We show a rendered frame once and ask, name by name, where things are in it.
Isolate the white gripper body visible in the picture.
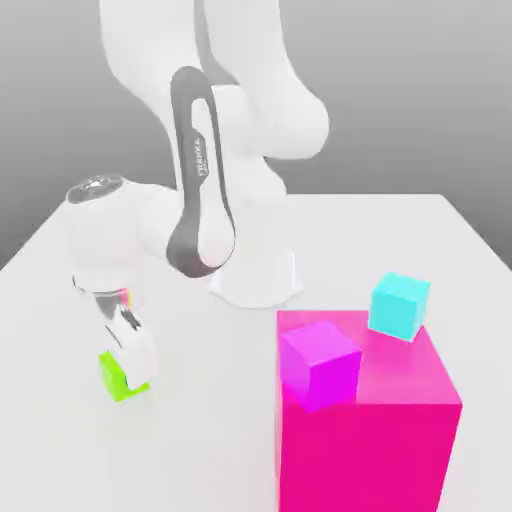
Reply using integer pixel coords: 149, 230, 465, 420
105, 310, 159, 391

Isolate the small green cube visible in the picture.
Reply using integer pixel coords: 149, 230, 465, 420
98, 350, 151, 404

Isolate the large pink box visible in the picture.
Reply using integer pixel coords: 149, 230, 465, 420
275, 309, 464, 512

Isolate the small magenta cube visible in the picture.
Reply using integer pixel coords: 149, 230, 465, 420
279, 320, 364, 414

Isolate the small cyan cube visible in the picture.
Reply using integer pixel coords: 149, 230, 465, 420
367, 272, 432, 343

